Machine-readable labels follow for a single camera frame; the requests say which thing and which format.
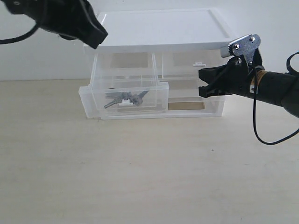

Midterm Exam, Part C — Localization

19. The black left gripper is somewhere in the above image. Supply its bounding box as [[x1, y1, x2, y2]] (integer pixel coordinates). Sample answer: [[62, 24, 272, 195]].
[[4, 0, 108, 49]]

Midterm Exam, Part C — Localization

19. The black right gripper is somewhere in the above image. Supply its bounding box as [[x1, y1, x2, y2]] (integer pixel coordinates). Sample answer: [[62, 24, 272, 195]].
[[198, 49, 265, 98]]

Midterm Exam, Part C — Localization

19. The key bunch with blue tag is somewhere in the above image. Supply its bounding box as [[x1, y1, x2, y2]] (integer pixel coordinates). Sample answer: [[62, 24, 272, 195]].
[[103, 90, 149, 109]]

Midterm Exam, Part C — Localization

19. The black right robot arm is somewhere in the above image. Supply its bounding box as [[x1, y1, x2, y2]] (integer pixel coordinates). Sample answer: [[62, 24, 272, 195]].
[[199, 49, 299, 117]]

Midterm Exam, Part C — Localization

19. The clear wide middle drawer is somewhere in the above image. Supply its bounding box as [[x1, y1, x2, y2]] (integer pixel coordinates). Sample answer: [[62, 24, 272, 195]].
[[160, 78, 227, 102]]

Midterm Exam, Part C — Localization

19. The white plastic drawer cabinet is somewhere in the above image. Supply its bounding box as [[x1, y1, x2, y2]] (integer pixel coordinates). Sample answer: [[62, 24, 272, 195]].
[[85, 9, 235, 118]]

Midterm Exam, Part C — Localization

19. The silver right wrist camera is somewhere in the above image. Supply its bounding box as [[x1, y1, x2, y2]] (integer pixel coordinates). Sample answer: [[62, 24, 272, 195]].
[[220, 34, 261, 63]]

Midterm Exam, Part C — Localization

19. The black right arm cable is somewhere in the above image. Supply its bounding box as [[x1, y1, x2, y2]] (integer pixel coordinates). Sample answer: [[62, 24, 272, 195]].
[[253, 52, 299, 146]]

